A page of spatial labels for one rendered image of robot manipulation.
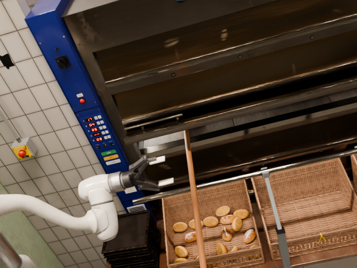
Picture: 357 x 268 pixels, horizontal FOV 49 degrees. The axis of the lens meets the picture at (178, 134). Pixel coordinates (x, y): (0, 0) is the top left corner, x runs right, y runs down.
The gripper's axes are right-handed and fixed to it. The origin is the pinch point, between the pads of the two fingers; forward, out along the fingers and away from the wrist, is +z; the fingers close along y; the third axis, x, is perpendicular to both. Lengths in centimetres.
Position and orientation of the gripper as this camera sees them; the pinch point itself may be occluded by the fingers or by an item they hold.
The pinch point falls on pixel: (167, 170)
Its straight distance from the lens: 175.2
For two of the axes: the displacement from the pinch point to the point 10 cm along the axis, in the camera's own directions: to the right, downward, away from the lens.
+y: 2.7, 7.7, 5.9
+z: 9.6, -2.4, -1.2
